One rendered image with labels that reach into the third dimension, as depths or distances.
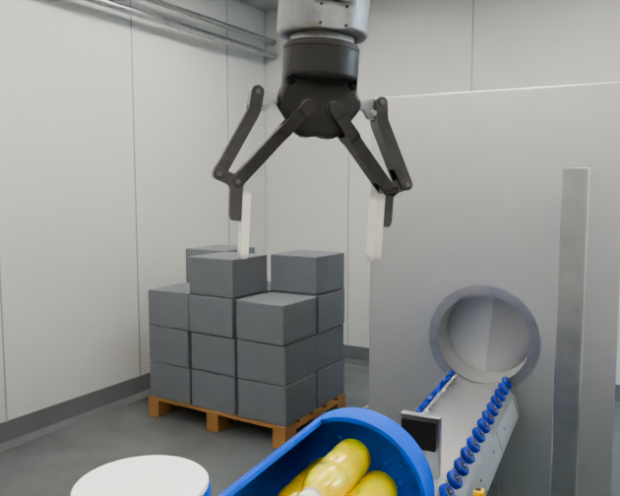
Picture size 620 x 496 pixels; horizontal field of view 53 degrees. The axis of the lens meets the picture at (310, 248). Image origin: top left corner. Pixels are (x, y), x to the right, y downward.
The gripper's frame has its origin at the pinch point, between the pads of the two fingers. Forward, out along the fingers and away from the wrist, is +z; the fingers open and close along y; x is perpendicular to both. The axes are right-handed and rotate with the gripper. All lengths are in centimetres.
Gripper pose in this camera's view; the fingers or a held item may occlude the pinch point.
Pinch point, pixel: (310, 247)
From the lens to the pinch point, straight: 63.7
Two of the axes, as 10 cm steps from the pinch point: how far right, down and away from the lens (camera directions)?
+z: -0.6, 9.9, 1.1
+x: -2.2, -1.2, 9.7
